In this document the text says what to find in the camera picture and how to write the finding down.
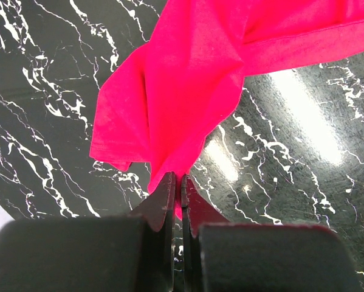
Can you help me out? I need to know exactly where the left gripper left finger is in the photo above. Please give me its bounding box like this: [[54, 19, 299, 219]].
[[0, 172, 176, 291]]

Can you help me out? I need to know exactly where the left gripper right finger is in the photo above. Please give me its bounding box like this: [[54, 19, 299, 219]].
[[180, 176, 361, 291]]

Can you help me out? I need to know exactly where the pink t shirt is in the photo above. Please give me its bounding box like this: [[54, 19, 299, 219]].
[[89, 0, 364, 220]]

